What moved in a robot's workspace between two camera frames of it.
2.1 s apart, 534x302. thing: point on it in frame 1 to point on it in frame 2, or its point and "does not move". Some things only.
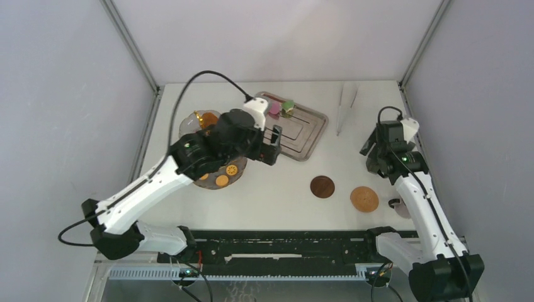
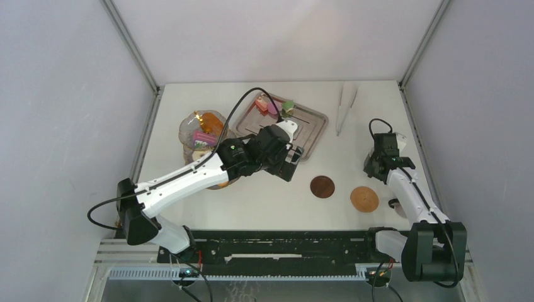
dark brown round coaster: [322, 187] does not move
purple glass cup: [398, 204] does not move
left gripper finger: [276, 135] to [296, 156]
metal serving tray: [301, 133] does not move
